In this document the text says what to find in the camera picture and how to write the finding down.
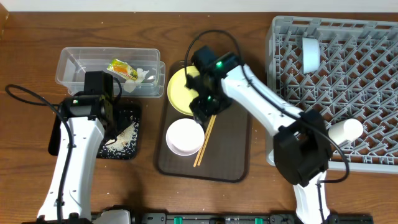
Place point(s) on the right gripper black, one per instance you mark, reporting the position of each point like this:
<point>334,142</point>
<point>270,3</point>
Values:
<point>201,111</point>

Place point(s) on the white bowl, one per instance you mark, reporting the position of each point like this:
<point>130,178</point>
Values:
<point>185,137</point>

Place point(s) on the white tissue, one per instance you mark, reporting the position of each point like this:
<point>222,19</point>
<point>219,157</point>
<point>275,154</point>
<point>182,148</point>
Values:
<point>135,79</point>

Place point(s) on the green snack wrapper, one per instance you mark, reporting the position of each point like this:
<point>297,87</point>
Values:
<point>122,69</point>

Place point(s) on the rice grains pile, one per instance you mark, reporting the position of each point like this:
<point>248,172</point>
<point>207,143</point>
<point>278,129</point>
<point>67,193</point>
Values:
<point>125,146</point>

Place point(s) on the blue bowl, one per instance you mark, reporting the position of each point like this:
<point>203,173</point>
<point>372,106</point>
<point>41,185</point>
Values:
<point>311,55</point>

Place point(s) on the small white green cup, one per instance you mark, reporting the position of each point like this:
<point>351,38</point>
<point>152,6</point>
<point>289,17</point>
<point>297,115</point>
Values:
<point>346,131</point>

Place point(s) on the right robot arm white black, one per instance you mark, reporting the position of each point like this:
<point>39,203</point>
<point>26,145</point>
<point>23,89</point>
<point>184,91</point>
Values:
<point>300,143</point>

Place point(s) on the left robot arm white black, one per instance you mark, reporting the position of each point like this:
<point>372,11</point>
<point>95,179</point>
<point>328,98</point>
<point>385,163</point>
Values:
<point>70,189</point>

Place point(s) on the grey dishwasher rack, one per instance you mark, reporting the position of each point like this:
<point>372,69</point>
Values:
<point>357,78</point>

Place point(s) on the yellow plate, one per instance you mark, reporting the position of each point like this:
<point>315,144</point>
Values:
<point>178,94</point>

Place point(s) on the brown serving tray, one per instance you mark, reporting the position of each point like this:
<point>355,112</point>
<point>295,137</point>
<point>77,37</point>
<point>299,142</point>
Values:
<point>226,157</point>

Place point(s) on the clear plastic bin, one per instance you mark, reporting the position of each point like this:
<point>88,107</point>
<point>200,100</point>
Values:
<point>76,61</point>

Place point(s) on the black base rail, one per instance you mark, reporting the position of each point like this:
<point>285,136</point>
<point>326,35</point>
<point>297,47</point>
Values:
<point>125,214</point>

